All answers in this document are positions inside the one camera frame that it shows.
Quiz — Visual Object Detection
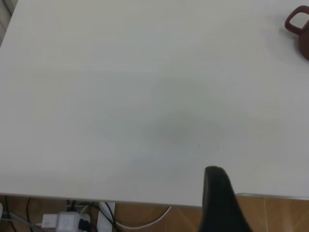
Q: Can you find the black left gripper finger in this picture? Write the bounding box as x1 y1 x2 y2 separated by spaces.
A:
197 166 254 232

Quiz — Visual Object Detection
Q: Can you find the red mug white inside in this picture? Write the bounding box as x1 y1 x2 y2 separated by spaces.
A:
284 5 309 61

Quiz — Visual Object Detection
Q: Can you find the white power strip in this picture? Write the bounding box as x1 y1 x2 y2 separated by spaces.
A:
98 202 117 232

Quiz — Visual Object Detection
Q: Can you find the black power plug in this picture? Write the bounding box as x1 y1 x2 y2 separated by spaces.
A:
78 218 92 232

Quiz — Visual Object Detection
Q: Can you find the grey white socket cube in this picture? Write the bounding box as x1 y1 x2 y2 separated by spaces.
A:
56 211 81 232

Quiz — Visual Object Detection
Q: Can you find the white power adapter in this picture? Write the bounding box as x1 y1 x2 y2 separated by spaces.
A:
42 214 58 229

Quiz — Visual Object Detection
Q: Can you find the silver metal frame bar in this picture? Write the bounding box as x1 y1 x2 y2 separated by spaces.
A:
235 192 309 201

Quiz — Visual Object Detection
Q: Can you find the white power cable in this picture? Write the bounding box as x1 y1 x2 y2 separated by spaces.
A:
112 206 172 230

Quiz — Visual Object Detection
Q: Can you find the black power cable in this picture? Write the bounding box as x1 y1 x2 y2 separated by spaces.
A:
66 199 121 232

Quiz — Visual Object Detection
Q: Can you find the thin black cable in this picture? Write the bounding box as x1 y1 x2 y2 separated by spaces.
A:
25 197 33 222

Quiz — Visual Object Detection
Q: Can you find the grey thin cable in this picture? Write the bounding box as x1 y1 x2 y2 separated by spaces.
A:
0 211 39 229

